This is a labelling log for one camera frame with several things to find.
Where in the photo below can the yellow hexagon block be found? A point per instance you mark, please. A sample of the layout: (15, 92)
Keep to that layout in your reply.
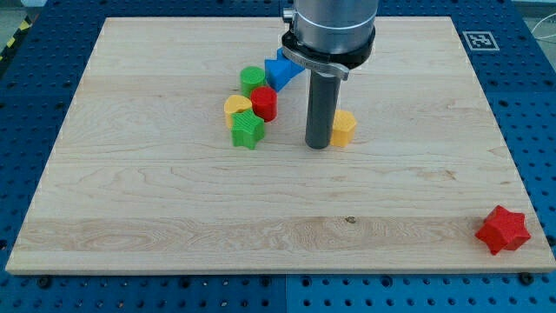
(343, 128)

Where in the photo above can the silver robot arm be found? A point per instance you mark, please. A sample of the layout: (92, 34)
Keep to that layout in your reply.
(332, 26)

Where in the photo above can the green star block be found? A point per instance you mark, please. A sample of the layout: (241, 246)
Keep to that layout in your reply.
(247, 129)

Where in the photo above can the red star block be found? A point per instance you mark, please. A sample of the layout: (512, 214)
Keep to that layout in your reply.
(503, 229)

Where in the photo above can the red cylinder block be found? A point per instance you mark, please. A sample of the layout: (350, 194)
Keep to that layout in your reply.
(264, 103)

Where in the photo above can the yellow heart block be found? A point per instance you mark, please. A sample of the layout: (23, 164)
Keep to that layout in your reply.
(235, 104)

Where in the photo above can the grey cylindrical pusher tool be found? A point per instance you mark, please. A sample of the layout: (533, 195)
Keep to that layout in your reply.
(322, 101)

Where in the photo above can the green cylinder block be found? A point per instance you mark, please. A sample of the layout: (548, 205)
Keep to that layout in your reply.
(251, 77)

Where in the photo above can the blue block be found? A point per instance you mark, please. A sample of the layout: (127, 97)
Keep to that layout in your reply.
(280, 71)

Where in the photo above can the black clamp with silver lever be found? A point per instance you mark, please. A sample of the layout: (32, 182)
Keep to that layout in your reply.
(335, 65)

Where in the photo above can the wooden board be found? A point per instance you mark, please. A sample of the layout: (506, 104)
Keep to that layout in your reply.
(143, 178)

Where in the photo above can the white fiducial marker tag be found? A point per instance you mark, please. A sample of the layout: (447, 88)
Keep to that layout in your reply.
(479, 40)

